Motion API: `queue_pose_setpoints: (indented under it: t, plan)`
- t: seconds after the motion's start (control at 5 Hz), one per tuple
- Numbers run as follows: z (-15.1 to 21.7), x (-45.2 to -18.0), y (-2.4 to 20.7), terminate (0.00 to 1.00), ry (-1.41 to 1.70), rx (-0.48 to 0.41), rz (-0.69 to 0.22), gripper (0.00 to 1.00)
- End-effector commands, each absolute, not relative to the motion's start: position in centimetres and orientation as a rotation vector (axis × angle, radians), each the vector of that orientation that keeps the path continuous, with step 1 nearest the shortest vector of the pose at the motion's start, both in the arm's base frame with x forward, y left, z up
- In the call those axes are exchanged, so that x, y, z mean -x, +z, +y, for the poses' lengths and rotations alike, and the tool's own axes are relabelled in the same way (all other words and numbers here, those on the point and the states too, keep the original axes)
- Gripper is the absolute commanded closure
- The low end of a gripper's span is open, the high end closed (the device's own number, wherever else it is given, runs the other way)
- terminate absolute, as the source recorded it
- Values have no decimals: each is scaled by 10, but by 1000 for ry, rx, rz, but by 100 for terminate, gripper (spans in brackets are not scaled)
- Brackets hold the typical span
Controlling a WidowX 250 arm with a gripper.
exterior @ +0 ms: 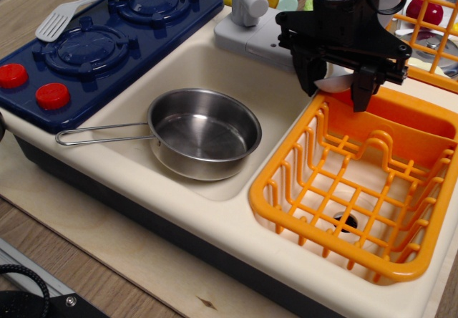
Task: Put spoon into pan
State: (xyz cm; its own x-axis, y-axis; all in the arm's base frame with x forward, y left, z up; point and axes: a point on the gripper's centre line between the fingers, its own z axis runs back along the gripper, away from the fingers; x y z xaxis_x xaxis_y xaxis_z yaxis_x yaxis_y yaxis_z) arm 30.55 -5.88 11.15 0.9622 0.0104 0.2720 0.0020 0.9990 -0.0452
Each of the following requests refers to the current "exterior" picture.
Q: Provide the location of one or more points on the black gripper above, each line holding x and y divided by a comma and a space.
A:
347, 33

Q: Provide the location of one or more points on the grey ladle spoon blue handle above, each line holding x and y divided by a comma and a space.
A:
336, 79

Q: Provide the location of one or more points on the stainless steel pan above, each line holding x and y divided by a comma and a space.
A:
195, 133

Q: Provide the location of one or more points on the steel pot lid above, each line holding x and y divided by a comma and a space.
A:
429, 48

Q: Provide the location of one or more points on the orange upright rack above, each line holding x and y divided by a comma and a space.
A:
430, 28

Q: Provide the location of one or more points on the grey toy faucet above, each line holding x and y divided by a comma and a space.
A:
251, 30

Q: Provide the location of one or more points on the red toy apple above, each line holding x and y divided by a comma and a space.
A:
433, 13

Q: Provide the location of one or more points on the orange dish drying basket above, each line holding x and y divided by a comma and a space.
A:
367, 191

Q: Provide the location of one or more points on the cream toy sink unit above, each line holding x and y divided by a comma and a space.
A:
216, 212

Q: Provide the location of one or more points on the red stove knob right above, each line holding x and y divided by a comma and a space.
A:
52, 96

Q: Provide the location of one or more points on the red stove knob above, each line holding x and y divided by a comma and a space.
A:
12, 75
52, 96

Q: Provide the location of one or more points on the navy blue toy stove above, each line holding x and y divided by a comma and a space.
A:
105, 49

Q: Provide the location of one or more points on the red stove knob left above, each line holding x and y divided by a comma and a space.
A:
12, 75

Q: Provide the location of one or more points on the black device with screw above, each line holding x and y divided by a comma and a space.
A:
25, 304

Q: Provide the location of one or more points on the grey spatula blue handle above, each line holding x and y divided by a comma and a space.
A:
57, 21

